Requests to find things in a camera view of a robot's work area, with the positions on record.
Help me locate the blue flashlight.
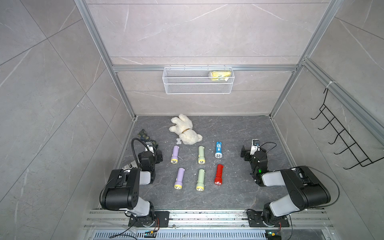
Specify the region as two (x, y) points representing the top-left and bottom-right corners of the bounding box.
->
(215, 142), (223, 159)

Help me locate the red flashlight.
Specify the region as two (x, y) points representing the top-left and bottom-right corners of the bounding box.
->
(215, 164), (224, 185)

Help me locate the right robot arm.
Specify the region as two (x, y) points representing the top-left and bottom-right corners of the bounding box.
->
(241, 139), (341, 227)

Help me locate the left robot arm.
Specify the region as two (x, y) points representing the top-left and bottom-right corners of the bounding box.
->
(99, 138), (163, 229)

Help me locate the white patterned toy car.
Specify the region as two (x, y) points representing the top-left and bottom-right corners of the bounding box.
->
(122, 159), (138, 170)

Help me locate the white plush bear toy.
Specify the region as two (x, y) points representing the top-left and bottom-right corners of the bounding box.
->
(169, 114), (203, 145)

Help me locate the yellow sponge in basket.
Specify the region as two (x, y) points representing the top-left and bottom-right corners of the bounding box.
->
(209, 71), (232, 82)

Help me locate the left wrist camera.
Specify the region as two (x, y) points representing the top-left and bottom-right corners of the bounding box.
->
(146, 142), (155, 153)

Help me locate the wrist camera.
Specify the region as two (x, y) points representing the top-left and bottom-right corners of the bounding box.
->
(146, 142), (155, 153)
(250, 139), (260, 155)

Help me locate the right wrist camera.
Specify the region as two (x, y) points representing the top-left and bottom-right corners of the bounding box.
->
(250, 139), (260, 155)

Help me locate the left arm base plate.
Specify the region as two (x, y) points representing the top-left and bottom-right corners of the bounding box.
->
(128, 211), (170, 228)

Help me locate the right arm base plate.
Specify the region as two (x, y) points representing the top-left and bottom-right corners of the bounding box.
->
(246, 209), (290, 228)

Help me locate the white wire wall basket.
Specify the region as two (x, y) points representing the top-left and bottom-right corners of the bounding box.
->
(162, 66), (235, 95)

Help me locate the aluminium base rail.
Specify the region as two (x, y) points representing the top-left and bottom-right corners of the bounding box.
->
(78, 209), (339, 240)

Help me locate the black wire hook rack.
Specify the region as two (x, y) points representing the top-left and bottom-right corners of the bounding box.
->
(311, 88), (384, 170)

